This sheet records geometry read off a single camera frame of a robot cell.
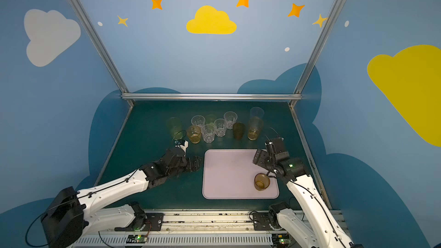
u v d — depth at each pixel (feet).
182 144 2.45
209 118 3.48
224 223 2.51
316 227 1.33
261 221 2.45
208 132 3.37
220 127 3.50
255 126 3.37
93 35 2.77
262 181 2.78
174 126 3.12
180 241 2.31
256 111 3.35
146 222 2.38
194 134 3.39
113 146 3.42
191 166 2.39
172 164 2.05
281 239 2.34
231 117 3.53
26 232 1.24
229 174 3.06
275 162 1.79
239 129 3.29
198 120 3.44
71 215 1.29
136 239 2.31
